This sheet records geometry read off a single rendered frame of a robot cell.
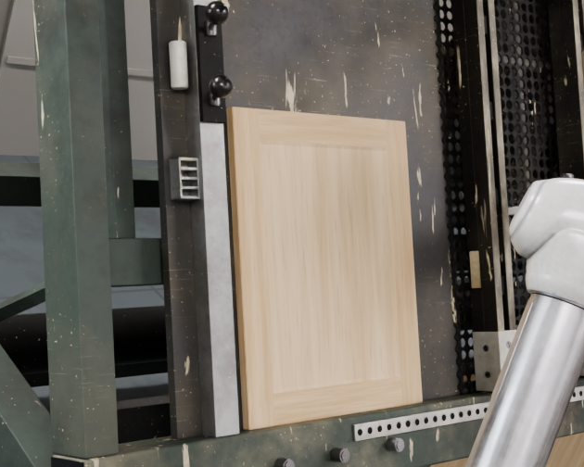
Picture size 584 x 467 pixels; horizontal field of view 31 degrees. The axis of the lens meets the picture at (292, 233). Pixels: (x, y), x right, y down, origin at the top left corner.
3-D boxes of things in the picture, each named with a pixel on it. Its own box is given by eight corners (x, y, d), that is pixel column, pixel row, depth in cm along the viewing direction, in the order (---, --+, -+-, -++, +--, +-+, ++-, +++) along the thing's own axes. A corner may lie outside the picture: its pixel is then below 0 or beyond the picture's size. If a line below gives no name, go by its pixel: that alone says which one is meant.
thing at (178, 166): (171, 200, 180) (180, 198, 178) (168, 159, 181) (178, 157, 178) (190, 200, 183) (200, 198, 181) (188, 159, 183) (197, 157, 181)
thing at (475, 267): (471, 288, 227) (482, 288, 225) (468, 251, 228) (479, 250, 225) (480, 288, 229) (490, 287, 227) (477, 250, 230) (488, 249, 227)
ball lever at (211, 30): (198, 42, 183) (207, 21, 170) (197, 19, 183) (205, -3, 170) (221, 41, 184) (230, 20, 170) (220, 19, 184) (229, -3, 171)
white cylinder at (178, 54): (165, 43, 182) (167, 89, 182) (174, 39, 180) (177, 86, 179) (180, 44, 184) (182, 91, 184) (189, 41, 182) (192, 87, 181)
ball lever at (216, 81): (202, 110, 182) (210, 95, 169) (201, 89, 182) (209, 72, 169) (224, 110, 183) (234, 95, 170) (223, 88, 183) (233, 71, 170)
